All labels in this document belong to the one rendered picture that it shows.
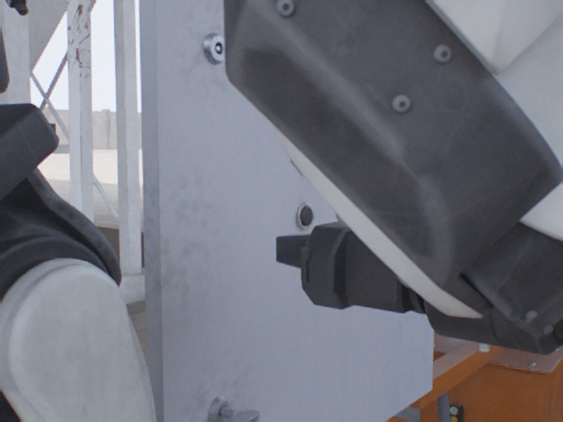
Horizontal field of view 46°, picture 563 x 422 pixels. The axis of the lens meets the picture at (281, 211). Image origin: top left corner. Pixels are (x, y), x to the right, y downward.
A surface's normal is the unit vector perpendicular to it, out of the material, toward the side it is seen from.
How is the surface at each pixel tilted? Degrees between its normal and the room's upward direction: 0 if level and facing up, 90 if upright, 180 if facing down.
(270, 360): 90
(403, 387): 90
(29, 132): 90
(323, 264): 90
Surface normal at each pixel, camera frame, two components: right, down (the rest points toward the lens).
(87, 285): 0.83, 0.06
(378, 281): -0.60, 0.09
